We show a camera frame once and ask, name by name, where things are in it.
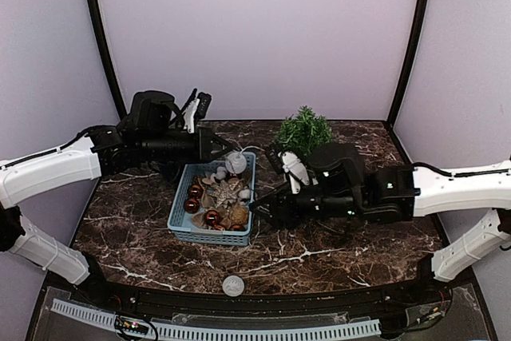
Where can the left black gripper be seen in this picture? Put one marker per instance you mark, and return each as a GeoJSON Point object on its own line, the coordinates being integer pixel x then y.
{"type": "Point", "coordinates": [203, 147]}

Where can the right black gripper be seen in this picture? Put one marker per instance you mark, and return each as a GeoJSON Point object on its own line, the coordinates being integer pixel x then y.
{"type": "Point", "coordinates": [286, 207]}

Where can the white woven ball light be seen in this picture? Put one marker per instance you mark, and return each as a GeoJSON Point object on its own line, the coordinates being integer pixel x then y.
{"type": "Point", "coordinates": [233, 286]}
{"type": "Point", "coordinates": [235, 163]}

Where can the small green christmas tree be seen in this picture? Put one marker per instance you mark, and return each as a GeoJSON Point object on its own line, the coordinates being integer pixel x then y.
{"type": "Point", "coordinates": [304, 131]}

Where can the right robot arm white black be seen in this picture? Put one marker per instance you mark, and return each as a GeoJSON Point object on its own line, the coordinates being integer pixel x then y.
{"type": "Point", "coordinates": [333, 182]}

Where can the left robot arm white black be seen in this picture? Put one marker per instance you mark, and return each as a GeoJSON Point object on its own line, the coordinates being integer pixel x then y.
{"type": "Point", "coordinates": [156, 130]}

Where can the white cotton boll sprig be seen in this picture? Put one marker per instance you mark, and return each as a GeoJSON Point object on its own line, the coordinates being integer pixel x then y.
{"type": "Point", "coordinates": [215, 177]}

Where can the beige twine ball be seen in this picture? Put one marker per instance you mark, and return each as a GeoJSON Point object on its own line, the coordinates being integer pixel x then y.
{"type": "Point", "coordinates": [239, 214]}

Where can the copper shiny bauble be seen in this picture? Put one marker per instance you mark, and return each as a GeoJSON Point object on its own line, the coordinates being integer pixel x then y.
{"type": "Point", "coordinates": [212, 218]}
{"type": "Point", "coordinates": [191, 205]}
{"type": "Point", "coordinates": [195, 191]}
{"type": "Point", "coordinates": [237, 228]}

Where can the burlap ribbon bow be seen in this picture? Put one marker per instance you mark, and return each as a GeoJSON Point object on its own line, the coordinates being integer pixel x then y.
{"type": "Point", "coordinates": [207, 202]}

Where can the dark blue mug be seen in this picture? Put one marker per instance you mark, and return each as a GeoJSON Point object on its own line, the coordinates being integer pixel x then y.
{"type": "Point", "coordinates": [170, 170]}

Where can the light blue plastic basket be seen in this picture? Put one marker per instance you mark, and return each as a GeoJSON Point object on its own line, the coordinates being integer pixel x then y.
{"type": "Point", "coordinates": [180, 222]}

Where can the small circuit board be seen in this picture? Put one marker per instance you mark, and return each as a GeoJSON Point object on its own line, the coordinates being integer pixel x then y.
{"type": "Point", "coordinates": [130, 326]}

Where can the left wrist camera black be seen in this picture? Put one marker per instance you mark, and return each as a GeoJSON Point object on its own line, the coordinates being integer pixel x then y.
{"type": "Point", "coordinates": [201, 103]}

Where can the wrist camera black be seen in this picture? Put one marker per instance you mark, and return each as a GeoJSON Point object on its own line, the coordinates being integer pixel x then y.
{"type": "Point", "coordinates": [274, 154]}
{"type": "Point", "coordinates": [201, 103]}

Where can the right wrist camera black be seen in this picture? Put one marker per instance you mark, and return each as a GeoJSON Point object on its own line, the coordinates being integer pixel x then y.
{"type": "Point", "coordinates": [274, 154]}

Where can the white slotted cable duct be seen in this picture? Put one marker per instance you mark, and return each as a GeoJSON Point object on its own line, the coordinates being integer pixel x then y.
{"type": "Point", "coordinates": [194, 328]}

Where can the black front rail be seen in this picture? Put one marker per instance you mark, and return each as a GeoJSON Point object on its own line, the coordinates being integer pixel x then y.
{"type": "Point", "coordinates": [383, 300]}

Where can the left black frame post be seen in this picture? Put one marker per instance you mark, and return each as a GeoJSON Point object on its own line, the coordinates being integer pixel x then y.
{"type": "Point", "coordinates": [105, 56]}

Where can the black frame post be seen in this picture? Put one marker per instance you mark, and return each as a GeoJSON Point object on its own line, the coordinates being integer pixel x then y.
{"type": "Point", "coordinates": [408, 61]}
{"type": "Point", "coordinates": [105, 56]}

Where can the right black frame post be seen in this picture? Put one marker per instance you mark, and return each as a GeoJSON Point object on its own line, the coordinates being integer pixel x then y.
{"type": "Point", "coordinates": [408, 61]}

